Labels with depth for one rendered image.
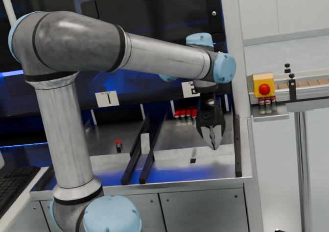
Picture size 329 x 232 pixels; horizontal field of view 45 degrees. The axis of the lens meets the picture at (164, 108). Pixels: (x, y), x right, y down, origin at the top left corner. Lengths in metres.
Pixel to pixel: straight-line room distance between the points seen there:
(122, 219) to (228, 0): 0.83
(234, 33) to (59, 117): 0.75
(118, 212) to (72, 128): 0.21
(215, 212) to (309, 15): 4.74
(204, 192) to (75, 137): 0.89
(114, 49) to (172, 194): 1.04
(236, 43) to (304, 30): 4.81
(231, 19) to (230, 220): 0.84
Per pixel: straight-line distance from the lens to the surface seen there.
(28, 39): 0.82
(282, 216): 2.46
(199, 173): 1.21
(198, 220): 1.77
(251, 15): 6.08
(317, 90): 1.62
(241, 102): 1.49
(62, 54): 0.76
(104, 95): 1.56
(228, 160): 1.25
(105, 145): 1.51
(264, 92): 1.44
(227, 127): 1.45
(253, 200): 1.70
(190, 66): 0.92
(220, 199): 1.70
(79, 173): 0.93
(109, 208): 0.89
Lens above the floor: 1.50
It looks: 21 degrees down
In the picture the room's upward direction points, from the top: 11 degrees counter-clockwise
